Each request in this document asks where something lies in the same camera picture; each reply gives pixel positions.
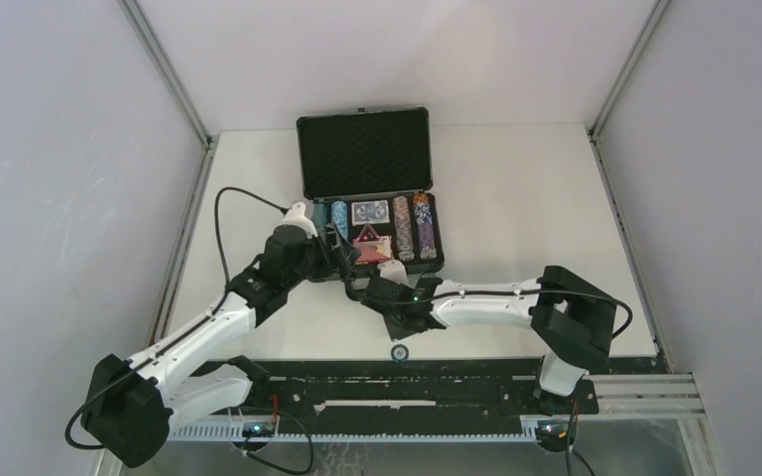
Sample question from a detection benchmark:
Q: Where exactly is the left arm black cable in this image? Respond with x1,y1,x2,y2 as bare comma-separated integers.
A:
213,186,291,284

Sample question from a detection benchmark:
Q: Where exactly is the red playing card deck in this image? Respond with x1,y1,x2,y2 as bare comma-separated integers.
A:
354,236,394,265

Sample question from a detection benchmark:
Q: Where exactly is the black poker chip case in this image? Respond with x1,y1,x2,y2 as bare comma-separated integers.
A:
296,106,445,299

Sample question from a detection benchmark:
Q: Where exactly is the white slotted cable duct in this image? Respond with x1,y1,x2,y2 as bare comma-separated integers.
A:
170,421,544,444

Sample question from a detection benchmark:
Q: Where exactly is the aluminium frame rail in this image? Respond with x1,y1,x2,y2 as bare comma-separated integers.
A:
107,375,707,421

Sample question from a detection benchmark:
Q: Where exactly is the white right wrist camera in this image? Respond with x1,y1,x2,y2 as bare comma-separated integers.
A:
377,260,409,287

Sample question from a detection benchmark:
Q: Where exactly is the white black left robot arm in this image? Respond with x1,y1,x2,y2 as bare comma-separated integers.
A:
63,224,360,468

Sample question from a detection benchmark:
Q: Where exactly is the green poker chip row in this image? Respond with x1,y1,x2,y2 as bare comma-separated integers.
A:
312,202,328,229

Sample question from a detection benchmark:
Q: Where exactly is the red triangular dealer button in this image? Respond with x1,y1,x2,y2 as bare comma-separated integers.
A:
353,224,381,243

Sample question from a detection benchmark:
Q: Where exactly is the light blue red chip row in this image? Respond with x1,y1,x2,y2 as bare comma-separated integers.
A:
331,200,348,240

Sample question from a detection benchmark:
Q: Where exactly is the blue purple poker chip row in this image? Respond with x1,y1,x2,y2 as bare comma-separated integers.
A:
413,193,438,260

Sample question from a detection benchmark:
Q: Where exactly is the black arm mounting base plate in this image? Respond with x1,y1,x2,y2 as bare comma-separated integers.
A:
141,357,668,436

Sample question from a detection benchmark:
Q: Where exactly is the blue playing card deck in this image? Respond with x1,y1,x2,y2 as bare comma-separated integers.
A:
350,200,390,226

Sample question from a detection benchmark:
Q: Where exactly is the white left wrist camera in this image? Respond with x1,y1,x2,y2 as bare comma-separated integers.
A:
282,202,318,239

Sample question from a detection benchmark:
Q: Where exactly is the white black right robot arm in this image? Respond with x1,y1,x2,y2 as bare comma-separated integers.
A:
356,264,634,413

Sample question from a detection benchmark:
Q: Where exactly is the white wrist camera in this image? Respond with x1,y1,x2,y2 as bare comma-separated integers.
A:
377,260,409,287
282,202,318,239

